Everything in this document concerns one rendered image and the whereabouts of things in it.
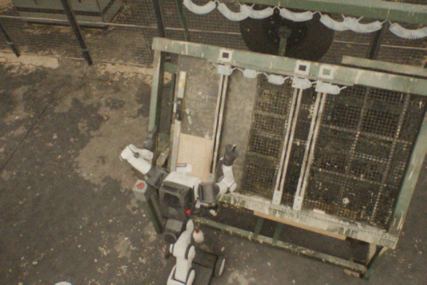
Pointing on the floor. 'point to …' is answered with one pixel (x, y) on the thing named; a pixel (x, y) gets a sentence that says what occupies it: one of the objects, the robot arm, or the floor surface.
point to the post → (153, 216)
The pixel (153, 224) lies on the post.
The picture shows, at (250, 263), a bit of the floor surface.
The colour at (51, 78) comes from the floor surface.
